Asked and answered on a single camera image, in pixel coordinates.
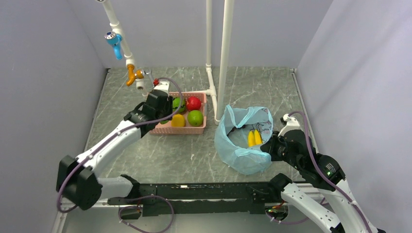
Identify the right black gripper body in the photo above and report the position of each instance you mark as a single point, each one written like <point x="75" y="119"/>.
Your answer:
<point x="276" y="148"/>

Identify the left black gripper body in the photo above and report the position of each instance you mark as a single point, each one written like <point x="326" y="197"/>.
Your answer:
<point x="167" y="110"/>

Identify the green fake watermelon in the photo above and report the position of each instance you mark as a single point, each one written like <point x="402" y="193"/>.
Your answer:
<point x="179" y="103"/>

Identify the yellow fake lemon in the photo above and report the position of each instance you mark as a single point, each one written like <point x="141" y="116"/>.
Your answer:
<point x="178" y="120"/>

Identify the yellow fake banana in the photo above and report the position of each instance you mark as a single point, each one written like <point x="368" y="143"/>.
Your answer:
<point x="254" y="138"/>

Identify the red fake apple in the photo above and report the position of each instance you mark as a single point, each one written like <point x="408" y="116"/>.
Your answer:
<point x="193" y="103"/>

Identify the green fake lime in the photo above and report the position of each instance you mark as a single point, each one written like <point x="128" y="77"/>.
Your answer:
<point x="195" y="118"/>

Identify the light blue plastic bag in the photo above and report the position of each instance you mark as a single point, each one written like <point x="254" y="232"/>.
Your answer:
<point x="231" y="135"/>

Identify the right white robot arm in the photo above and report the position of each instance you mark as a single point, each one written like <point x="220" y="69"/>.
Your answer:
<point x="325" y="174"/>

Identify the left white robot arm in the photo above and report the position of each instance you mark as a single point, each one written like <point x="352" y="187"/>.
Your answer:
<point x="78" y="177"/>

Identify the pink plastic basket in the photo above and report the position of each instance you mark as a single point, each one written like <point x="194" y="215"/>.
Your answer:
<point x="188" y="129"/>

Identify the silver wrench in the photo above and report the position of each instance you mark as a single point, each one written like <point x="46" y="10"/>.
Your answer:
<point x="148" y="74"/>

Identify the orange plastic faucet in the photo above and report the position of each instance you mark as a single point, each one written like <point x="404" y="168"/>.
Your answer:
<point x="133" y="75"/>

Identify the blue plastic faucet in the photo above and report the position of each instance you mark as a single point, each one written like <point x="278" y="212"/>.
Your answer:
<point x="114" y="40"/>

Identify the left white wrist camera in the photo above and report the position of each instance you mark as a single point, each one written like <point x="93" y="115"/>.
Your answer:
<point x="161" y="85"/>

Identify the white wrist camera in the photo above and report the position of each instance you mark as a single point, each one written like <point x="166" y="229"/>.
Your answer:
<point x="161" y="85"/>
<point x="290" y="123"/>

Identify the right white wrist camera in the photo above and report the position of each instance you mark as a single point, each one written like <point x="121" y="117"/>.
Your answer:
<point x="290" y="123"/>

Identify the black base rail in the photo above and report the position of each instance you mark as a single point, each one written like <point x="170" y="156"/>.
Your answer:
<point x="201" y="198"/>

